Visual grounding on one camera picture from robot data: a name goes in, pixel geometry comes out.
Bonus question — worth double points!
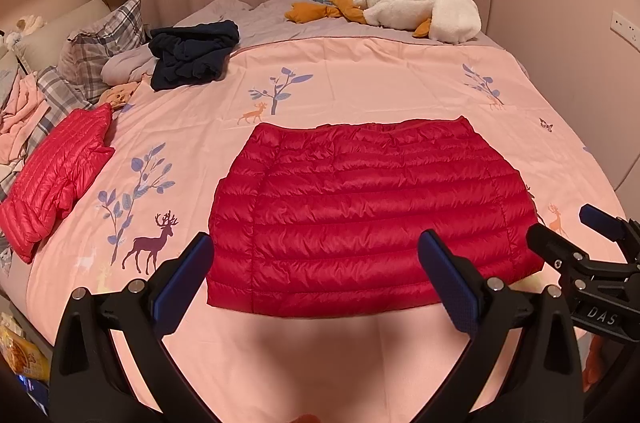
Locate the small plush toys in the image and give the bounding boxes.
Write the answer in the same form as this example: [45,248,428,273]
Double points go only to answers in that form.
[0,16,46,49]

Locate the bright red puffer jacket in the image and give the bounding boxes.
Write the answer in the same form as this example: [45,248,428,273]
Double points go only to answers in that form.
[0,103,116,264]

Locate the pink deer print bedspread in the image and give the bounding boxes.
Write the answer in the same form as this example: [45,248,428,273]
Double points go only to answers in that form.
[22,30,631,423]

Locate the navy blue garment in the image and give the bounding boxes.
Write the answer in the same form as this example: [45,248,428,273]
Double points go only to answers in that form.
[148,20,241,92]

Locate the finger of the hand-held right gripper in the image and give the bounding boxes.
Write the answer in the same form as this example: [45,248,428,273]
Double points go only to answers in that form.
[526,223,593,284]
[579,203,640,264]

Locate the small doll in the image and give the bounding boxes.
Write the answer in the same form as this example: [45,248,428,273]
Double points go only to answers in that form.
[97,82,141,109]

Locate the beige padded headboard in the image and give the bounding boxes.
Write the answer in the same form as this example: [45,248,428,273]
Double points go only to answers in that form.
[15,0,111,69]

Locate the yellow snack bag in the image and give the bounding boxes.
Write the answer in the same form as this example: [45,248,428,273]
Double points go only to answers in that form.
[0,313,51,379]

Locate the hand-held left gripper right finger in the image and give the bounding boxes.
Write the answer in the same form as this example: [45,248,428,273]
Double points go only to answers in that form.
[405,229,586,423]

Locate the white wall socket strip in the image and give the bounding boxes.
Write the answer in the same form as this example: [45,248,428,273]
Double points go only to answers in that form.
[611,10,640,45]

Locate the grey cloth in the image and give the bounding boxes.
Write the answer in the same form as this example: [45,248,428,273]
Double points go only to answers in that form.
[101,48,158,85]

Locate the plaid pillow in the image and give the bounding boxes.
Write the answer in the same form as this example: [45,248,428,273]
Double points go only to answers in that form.
[35,66,96,129]
[59,0,151,104]

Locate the white goose plush toy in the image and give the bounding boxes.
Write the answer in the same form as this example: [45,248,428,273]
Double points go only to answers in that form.
[285,0,482,44]

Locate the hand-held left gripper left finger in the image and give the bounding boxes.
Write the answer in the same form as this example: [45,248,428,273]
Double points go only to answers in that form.
[47,231,236,423]

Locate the dark red puffer jacket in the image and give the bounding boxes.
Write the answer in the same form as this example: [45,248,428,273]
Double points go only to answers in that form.
[206,116,547,319]

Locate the pink clothing pile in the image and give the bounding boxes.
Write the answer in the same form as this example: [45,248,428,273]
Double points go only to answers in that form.
[0,70,51,164]

